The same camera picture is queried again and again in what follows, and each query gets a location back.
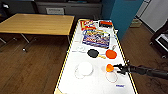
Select brown cardboard box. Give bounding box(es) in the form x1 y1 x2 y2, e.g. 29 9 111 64
129 18 143 28

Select red bowl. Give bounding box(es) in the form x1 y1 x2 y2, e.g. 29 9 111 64
98 20 114 30

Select light grey chair backrest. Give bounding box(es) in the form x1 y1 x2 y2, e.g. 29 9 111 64
46 7 65 15

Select yellow wooden table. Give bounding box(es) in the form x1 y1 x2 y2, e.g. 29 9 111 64
0 13 76 53

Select yellow air hockey gaming table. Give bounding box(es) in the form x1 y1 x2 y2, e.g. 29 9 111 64
53 18 139 94

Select red and white game box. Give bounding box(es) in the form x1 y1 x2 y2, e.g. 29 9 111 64
79 18 96 31

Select white bowl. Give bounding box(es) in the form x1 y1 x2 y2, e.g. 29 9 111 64
74 61 95 79

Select black wheeled cart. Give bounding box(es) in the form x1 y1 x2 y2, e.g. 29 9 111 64
149 27 168 52

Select orange bowl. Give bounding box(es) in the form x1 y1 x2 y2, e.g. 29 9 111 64
105 44 118 60

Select yellow cup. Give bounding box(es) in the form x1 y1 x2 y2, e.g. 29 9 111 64
105 64 115 73

